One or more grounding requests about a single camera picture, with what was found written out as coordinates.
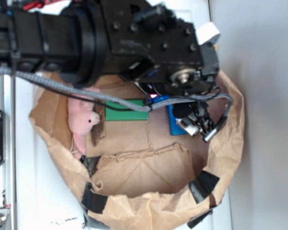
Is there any pink plush bunny toy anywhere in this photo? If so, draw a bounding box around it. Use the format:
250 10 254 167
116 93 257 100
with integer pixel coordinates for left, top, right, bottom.
67 94 100 159

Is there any grey braided cable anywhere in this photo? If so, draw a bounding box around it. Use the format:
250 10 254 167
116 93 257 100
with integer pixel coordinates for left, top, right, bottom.
0 66 233 125

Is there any black tape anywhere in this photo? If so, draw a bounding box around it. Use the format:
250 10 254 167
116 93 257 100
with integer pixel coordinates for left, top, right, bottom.
189 170 220 204
81 183 108 214

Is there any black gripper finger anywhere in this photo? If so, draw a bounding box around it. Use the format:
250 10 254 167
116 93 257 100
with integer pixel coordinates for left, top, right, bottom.
196 102 227 142
172 103 200 137

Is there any aluminium frame rail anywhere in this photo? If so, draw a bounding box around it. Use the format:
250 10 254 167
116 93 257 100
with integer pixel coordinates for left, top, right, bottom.
0 76 17 230

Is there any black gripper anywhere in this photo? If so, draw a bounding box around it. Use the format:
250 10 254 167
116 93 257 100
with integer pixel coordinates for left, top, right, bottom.
100 0 220 95

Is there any green rectangular block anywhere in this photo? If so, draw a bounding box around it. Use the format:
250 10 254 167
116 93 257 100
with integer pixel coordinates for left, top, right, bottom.
105 101 149 121

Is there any brown bark piece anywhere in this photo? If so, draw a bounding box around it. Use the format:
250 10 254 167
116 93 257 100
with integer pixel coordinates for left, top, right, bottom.
91 104 106 147

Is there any white tape tag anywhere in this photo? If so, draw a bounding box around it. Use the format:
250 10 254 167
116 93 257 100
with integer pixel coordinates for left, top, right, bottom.
196 22 221 45

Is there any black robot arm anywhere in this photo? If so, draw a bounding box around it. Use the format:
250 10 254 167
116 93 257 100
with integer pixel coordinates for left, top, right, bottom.
0 0 229 142

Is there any blue rectangular block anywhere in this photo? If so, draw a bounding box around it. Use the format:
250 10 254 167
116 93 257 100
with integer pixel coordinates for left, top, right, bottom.
168 105 187 136

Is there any black tape bottom right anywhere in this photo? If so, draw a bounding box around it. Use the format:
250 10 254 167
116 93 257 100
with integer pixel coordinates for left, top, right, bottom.
189 170 220 204

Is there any black tape bottom left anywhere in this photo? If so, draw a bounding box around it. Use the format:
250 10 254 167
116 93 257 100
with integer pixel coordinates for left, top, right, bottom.
81 183 108 214

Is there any brown paper bag bowl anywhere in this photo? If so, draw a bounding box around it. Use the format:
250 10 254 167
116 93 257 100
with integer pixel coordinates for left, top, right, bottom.
29 71 245 230

